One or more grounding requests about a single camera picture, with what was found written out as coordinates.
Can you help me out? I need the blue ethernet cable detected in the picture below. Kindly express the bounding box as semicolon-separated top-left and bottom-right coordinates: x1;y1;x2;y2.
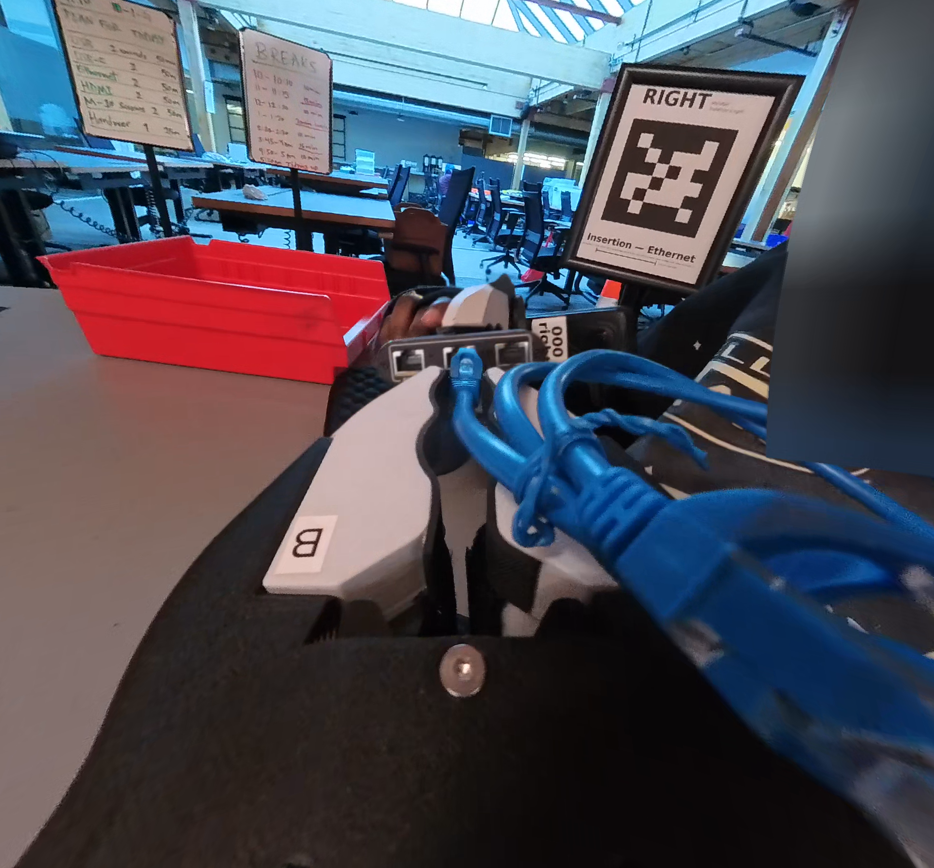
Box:
447;346;934;862

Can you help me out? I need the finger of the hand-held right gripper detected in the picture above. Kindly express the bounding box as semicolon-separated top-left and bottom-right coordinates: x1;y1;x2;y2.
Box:
440;276;521;335

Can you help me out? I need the red plastic bin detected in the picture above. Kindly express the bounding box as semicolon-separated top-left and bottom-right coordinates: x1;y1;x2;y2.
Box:
36;235;391;385

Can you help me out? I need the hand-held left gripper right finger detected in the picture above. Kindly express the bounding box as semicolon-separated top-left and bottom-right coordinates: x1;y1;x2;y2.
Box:
482;367;629;636

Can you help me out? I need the long wooden office desk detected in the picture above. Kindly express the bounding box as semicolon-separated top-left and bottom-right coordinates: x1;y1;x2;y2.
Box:
0;147;220;242

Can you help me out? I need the brown leather chair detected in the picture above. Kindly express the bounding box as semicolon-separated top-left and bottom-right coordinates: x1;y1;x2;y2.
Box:
393;203;448;289

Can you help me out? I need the whiteboard with green underlines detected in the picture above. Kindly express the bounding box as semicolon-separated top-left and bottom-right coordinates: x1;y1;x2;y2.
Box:
47;0;194;153

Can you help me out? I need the whiteboard with red underlines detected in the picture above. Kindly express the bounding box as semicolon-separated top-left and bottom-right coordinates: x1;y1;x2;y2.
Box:
238;27;334;175

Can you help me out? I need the group of black office chairs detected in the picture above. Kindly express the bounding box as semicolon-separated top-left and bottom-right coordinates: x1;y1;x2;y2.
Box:
387;164;585;307

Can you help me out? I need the person's right hand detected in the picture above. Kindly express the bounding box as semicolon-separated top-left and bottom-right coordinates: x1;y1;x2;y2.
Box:
387;290;455;338

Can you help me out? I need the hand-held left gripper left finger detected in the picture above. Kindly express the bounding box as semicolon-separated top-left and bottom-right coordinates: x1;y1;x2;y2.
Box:
261;366;457;621

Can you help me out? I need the framed square marker sign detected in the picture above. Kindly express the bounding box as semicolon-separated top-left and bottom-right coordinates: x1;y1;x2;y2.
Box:
562;64;806;298

